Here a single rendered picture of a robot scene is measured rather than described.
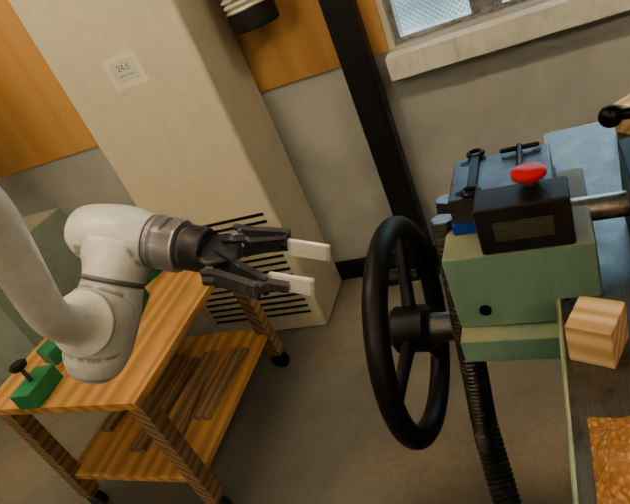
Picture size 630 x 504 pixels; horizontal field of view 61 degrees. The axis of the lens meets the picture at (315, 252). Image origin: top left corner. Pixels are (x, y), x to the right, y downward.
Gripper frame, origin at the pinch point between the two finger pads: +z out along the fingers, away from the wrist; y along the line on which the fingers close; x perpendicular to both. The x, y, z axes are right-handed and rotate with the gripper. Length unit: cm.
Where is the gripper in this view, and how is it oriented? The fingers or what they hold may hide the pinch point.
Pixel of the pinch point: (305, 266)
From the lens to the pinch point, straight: 81.4
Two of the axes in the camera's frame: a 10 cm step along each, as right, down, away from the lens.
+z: 9.6, 1.5, -2.5
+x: 0.3, 7.9, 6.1
